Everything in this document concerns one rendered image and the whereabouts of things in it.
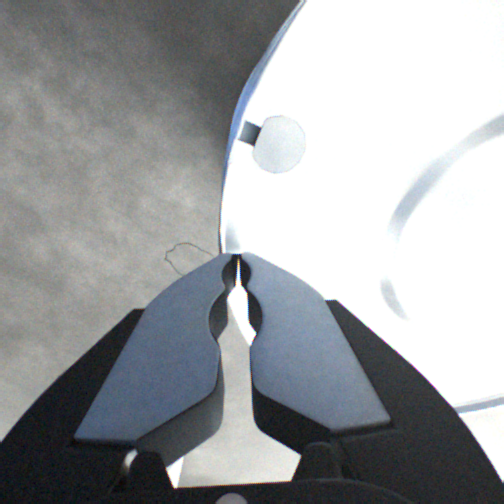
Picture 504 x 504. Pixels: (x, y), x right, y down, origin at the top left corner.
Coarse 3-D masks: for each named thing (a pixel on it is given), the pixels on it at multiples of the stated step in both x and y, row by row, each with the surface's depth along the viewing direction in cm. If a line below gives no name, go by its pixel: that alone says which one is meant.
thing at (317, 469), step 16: (304, 448) 5; (320, 448) 5; (144, 464) 5; (160, 464) 5; (304, 464) 5; (320, 464) 5; (336, 464) 5; (128, 480) 5; (144, 480) 5; (160, 480) 5; (304, 480) 4; (320, 480) 4; (336, 480) 4; (352, 480) 4; (112, 496) 4; (128, 496) 4; (144, 496) 4; (160, 496) 4; (176, 496) 4; (192, 496) 4; (208, 496) 4; (224, 496) 4; (240, 496) 4; (256, 496) 4; (272, 496) 4; (288, 496) 4; (304, 496) 4; (320, 496) 4; (336, 496) 4; (352, 496) 4; (368, 496) 4; (384, 496) 4; (400, 496) 4
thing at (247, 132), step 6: (270, 54) 10; (252, 90) 11; (240, 120) 11; (294, 120) 12; (240, 126) 11; (246, 126) 12; (252, 126) 12; (258, 126) 12; (240, 132) 12; (246, 132) 12; (252, 132) 12; (258, 132) 12; (234, 138) 12; (240, 138) 12; (246, 138) 12; (252, 138) 12; (252, 144) 12
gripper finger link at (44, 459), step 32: (128, 320) 8; (96, 352) 7; (64, 384) 6; (96, 384) 6; (32, 416) 6; (64, 416) 6; (0, 448) 5; (32, 448) 5; (64, 448) 5; (96, 448) 5; (128, 448) 5; (0, 480) 5; (32, 480) 5; (64, 480) 5; (96, 480) 5
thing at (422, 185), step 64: (320, 0) 9; (384, 0) 9; (448, 0) 10; (320, 64) 10; (384, 64) 10; (448, 64) 10; (320, 128) 11; (384, 128) 11; (448, 128) 12; (256, 192) 13; (320, 192) 13; (384, 192) 13; (448, 192) 12; (320, 256) 14; (384, 256) 14; (448, 256) 14; (384, 320) 17; (448, 320) 16; (448, 384) 20
